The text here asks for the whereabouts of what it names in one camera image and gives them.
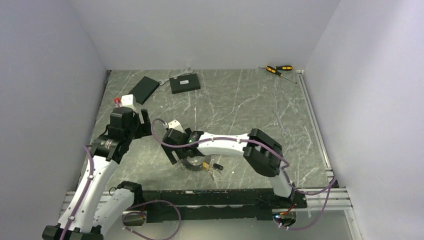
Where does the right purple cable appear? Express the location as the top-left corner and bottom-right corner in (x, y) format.
(150, 118), (338, 232)

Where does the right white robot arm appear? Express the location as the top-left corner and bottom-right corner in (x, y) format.
(156, 128), (295, 208)

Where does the yellow key tag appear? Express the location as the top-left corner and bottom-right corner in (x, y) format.
(202, 162), (211, 170)

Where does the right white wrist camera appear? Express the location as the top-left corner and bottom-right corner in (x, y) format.
(167, 119), (185, 133)

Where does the silver wrench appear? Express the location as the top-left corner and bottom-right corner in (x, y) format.
(273, 109), (288, 138)
(158, 67), (193, 86)

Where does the black car key fob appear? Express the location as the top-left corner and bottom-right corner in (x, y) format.
(212, 163), (224, 171)

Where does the yellow black screwdriver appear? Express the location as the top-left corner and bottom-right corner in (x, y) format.
(267, 70), (297, 84)
(259, 65), (293, 72)

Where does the large metal keyring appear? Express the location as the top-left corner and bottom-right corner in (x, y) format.
(180, 155), (214, 180)

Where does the silver wrench on right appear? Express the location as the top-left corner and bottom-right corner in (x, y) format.
(273, 109), (288, 138)

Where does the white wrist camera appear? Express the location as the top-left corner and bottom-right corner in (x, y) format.
(167, 119), (185, 133)
(113, 94), (137, 113)

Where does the yellow black screwdriver front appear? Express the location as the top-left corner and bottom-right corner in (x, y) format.
(267, 70), (297, 84)

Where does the black box with label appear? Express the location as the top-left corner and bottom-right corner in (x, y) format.
(169, 73), (201, 94)

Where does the black flat box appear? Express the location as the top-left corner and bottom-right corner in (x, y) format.
(128, 76), (160, 105)

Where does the yellow black screwdriver rear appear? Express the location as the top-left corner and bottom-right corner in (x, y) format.
(259, 65), (293, 72)

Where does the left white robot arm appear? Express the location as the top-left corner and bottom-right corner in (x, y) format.
(42, 106), (152, 240)

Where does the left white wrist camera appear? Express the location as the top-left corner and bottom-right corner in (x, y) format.
(113, 94), (137, 113)

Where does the silver wrench at back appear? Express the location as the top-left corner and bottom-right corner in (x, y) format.
(158, 67), (193, 86)

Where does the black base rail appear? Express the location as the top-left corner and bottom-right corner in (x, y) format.
(127, 188), (308, 223)

